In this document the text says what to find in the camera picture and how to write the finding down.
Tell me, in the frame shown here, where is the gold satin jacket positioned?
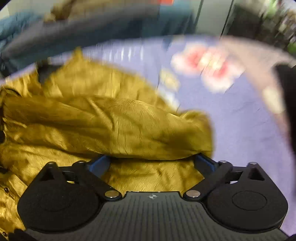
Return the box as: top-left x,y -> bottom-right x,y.
1,49 -> 214,237

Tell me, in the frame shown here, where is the purple floral bed sheet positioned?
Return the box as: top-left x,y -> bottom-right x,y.
1,36 -> 295,233

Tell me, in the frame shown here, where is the blue grey quilt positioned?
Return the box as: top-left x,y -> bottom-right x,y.
1,1 -> 197,77

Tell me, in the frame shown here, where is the khaki jacket on quilt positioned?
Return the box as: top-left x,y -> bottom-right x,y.
44,0 -> 159,23

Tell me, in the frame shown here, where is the orange cloth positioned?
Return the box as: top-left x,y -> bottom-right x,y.
150,0 -> 174,6

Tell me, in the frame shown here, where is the black wire rack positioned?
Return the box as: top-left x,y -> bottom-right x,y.
223,1 -> 295,56

